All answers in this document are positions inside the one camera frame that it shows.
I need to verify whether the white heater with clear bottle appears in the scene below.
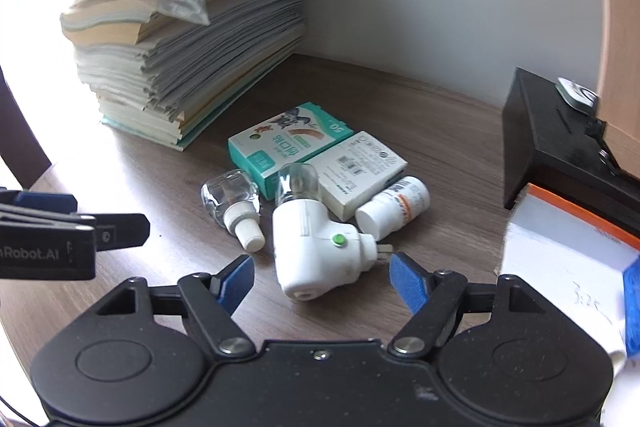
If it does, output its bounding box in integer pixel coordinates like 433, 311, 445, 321
272, 162, 397, 303

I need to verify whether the orange and white cardboard box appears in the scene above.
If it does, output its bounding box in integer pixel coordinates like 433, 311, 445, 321
494, 183, 640, 378

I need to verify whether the white medicine box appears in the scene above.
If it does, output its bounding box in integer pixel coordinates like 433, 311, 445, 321
305, 131, 409, 223

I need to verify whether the white pill bottle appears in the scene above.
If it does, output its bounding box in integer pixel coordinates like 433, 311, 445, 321
355, 176, 431, 242

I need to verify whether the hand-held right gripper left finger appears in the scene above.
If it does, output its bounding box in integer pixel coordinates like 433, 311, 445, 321
92, 254, 255, 356

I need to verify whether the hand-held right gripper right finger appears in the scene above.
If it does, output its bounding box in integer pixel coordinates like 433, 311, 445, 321
387, 252, 548, 356

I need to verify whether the stack of papers and books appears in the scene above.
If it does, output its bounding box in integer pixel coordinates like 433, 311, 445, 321
52, 0, 333, 152

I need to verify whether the black monitor riser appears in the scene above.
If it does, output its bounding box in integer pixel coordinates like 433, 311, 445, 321
502, 67, 640, 250

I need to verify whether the clear liquid refill bottle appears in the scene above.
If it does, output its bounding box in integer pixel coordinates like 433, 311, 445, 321
201, 169, 266, 253

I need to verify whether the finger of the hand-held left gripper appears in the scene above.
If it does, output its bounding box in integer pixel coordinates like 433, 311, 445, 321
0, 189, 79, 214
0, 205, 151, 253

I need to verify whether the wooden book stand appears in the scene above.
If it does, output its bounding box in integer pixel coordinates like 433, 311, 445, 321
597, 0, 640, 180

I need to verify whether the teal bandage box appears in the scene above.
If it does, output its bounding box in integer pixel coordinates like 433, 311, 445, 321
227, 102, 355, 202

